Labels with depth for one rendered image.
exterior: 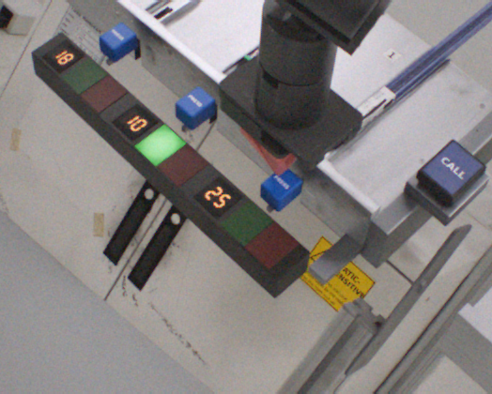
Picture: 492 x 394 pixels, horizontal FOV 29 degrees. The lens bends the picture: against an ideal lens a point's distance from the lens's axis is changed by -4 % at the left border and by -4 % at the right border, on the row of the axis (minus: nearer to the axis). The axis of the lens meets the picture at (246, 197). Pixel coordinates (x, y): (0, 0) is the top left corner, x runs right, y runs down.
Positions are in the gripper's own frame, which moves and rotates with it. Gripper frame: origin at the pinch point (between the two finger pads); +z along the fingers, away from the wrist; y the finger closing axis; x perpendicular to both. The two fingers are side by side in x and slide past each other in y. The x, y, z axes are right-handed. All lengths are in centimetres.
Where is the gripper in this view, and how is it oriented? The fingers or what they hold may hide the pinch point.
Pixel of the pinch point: (282, 163)
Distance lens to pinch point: 84.3
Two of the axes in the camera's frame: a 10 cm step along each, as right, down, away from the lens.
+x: -7.2, 5.8, -3.9
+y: -6.9, -6.3, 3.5
